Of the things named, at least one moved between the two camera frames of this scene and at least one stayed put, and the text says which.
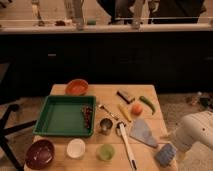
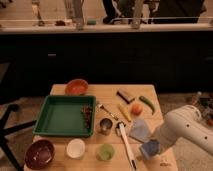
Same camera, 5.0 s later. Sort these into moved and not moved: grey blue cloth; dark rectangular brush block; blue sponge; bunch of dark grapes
Moved: blue sponge
Not moved: dark rectangular brush block; grey blue cloth; bunch of dark grapes
